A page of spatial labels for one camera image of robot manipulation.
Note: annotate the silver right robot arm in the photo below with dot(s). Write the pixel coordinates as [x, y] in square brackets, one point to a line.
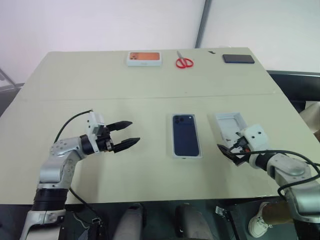
[287, 171]

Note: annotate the black smartphone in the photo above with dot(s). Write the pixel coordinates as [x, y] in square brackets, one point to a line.
[238, 58]

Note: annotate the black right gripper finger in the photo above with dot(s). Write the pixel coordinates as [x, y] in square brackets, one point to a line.
[233, 159]
[225, 149]

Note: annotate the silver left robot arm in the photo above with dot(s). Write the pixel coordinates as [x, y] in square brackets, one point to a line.
[57, 162]

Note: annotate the orange printed phone box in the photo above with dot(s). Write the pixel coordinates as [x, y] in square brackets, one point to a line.
[144, 58]

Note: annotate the white phone box base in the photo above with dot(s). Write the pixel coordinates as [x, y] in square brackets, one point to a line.
[187, 157]

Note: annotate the grey metal pole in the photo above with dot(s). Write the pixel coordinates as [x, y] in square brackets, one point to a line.
[203, 25]

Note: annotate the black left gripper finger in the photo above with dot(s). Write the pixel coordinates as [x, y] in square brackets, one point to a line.
[120, 125]
[126, 144]

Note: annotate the dark blue smartphone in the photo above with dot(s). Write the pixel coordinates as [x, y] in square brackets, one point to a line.
[186, 135]

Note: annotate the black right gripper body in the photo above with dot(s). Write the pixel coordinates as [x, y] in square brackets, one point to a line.
[243, 150]

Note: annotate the small black clip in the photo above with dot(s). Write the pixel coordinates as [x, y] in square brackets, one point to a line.
[211, 52]

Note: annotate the dark rounded knee shape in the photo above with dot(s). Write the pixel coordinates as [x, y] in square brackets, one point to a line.
[191, 222]

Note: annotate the person's white sneaker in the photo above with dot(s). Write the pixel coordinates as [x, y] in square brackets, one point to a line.
[258, 222]

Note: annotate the dark side table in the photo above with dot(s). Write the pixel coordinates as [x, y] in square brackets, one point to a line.
[287, 82]

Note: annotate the white phone box lid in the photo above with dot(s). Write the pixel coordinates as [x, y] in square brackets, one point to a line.
[228, 125]

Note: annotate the person's brown trouser leg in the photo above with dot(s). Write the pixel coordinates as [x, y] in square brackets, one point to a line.
[277, 212]

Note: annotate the grey metal frame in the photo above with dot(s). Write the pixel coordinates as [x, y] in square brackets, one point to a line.
[6, 80]

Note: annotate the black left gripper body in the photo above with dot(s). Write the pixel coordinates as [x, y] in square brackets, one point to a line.
[104, 141]

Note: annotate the grey rounded knee shape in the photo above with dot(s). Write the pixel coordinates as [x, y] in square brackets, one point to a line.
[130, 222]

